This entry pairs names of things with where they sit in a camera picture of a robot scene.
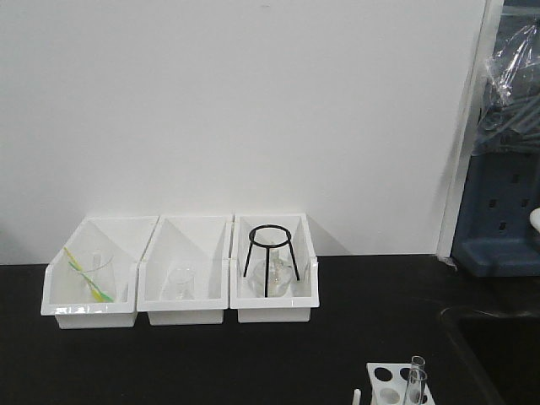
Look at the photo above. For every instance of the black wire tripod stand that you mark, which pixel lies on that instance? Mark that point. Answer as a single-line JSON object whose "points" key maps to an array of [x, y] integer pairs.
{"points": [[266, 245]]}

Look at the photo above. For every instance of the white storage bin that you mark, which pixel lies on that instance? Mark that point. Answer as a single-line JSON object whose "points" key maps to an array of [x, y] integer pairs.
{"points": [[65, 295], [300, 298], [201, 243]]}

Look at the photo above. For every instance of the grey pegboard drying rack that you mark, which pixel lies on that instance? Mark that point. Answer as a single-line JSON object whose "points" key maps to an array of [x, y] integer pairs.
{"points": [[493, 235]]}

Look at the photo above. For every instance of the right white storage bin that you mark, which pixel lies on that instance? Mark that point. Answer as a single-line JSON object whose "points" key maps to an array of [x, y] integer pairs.
{"points": [[300, 298]]}

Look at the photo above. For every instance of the clear bag of pegs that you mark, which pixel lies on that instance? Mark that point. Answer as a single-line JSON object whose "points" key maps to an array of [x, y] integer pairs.
{"points": [[509, 120]]}

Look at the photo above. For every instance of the clear glass flask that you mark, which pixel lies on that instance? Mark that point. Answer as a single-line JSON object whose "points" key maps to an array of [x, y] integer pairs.
{"points": [[271, 277]]}

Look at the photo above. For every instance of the white test tube rack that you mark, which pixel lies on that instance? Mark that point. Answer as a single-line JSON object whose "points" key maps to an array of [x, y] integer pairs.
{"points": [[388, 383]]}

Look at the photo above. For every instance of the clear glass test tube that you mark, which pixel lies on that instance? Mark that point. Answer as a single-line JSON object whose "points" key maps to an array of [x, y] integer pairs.
{"points": [[414, 393]]}

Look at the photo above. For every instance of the left white storage bin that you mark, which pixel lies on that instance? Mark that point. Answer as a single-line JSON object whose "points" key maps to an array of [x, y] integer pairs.
{"points": [[65, 295]]}

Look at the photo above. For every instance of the black lab sink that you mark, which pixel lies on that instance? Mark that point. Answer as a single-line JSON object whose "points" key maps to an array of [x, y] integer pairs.
{"points": [[500, 350]]}

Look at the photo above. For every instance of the white gooseneck lab faucet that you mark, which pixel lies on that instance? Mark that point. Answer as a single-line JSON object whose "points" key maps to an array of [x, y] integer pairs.
{"points": [[534, 219]]}

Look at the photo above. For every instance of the middle white storage bin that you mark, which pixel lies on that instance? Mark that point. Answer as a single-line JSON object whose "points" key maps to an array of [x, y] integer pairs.
{"points": [[201, 243]]}

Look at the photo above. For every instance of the small clear glass beaker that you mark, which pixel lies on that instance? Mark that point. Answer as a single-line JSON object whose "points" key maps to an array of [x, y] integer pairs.
{"points": [[179, 284]]}

